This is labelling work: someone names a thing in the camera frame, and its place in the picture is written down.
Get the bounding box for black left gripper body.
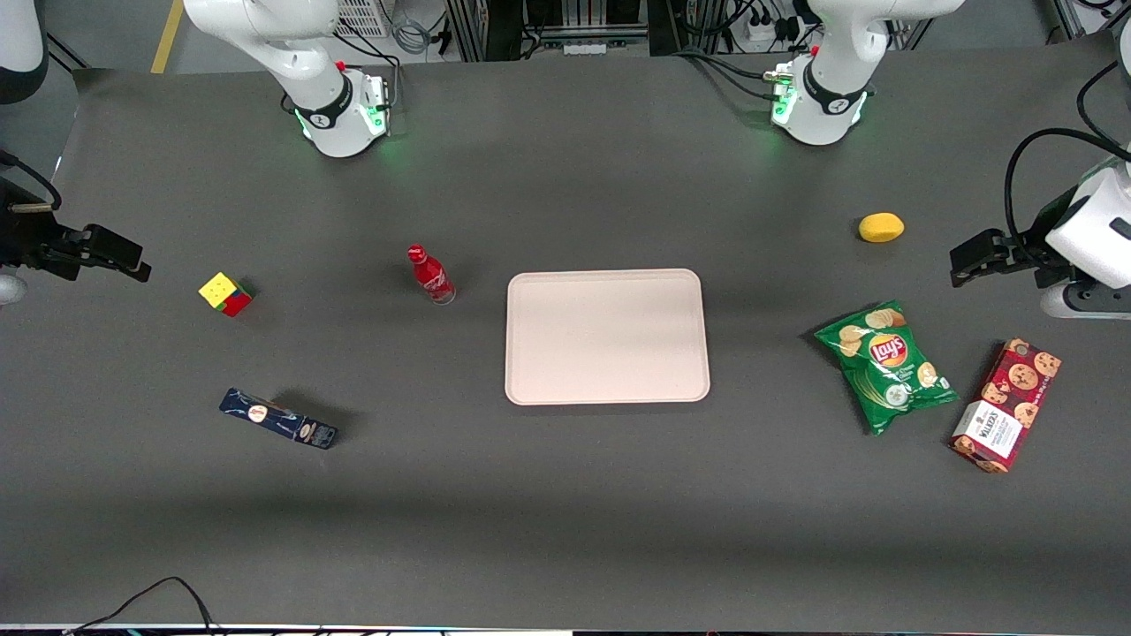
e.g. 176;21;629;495
1007;187;1084;275

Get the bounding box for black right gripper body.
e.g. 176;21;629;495
0;177;85;269

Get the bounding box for red coke bottle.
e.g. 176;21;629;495
407;245;456;306

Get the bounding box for beige plastic tray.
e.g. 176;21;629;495
505;269;711;406

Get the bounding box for yellow lemon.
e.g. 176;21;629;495
858;212;906;244

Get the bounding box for colourful puzzle cube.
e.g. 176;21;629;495
198;272;254;318

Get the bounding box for green Lay's chips bag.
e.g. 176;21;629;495
814;300;960;436

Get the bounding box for red Walkers cookie box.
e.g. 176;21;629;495
950;338;1062;474

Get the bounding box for yellow floor tape strip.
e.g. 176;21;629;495
150;0;185;75

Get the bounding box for dark blue carton box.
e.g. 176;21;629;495
219;388;339;451

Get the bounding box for white power strip with plugs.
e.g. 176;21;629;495
745;11;801;45

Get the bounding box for white perforated panel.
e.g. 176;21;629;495
336;0;391;38

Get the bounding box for black equipment rack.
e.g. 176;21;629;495
444;0;686;63

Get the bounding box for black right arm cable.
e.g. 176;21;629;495
0;148;64;213

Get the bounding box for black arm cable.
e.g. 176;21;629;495
1005;60;1131;266
0;148;64;213

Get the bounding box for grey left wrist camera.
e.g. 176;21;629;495
1040;281;1131;320

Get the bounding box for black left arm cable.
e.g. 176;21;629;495
1005;60;1131;266

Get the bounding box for thin black table cable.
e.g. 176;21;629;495
62;576;222;636

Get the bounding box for black left base cables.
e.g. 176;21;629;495
674;47;783;101

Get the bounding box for grey coiled cable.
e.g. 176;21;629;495
391;11;435;55

